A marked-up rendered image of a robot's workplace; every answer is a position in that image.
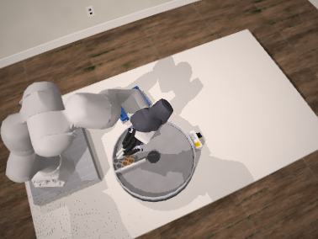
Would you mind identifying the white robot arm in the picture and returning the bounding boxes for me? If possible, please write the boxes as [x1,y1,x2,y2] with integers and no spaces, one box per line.
[1,81,173,187]

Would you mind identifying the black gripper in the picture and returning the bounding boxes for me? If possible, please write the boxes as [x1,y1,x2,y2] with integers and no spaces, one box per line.
[116,128,143,159]

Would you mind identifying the grey round table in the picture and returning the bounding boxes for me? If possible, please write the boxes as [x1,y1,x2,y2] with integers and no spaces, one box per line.
[111,120,203,202]

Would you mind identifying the blue crate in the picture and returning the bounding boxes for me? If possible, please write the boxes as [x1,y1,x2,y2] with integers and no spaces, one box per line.
[120,86,151,124]

